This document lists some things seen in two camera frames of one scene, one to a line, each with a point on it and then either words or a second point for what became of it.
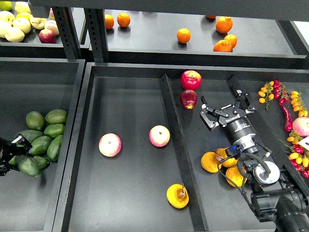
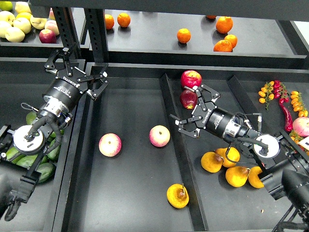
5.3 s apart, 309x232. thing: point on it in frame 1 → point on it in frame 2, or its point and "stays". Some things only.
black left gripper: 10,150 → 70,83
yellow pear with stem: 177,195 stays
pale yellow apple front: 14,35 stays
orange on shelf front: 223,45 stays
